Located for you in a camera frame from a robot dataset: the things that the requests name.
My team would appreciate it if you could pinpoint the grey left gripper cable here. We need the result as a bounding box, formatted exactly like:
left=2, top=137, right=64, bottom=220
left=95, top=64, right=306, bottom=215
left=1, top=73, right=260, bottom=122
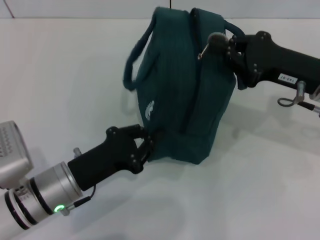
left=60, top=184, right=97, bottom=217

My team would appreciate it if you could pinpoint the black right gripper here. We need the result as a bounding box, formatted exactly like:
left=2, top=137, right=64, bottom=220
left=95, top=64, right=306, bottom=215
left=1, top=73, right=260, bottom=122
left=208, top=30, right=320, bottom=96

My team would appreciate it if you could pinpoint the dark teal fabric lunch bag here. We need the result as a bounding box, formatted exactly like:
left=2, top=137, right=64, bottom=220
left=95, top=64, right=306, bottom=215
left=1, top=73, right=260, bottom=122
left=121, top=6, right=247, bottom=166

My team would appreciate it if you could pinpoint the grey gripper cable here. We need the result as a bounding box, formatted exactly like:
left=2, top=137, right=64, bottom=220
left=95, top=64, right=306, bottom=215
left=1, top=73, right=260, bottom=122
left=60, top=184, right=97, bottom=217
left=277, top=80, right=320, bottom=118

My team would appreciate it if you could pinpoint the grey right gripper cable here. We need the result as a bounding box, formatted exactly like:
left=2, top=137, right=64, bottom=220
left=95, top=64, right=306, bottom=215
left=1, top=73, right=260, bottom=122
left=277, top=80, right=320, bottom=118

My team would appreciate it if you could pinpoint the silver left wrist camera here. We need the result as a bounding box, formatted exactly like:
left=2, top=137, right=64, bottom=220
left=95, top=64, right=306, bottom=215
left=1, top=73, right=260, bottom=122
left=0, top=120, right=35, bottom=190

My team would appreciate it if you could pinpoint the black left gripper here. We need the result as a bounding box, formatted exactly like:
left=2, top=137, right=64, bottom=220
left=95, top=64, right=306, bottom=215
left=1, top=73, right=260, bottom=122
left=66, top=124, right=166, bottom=192

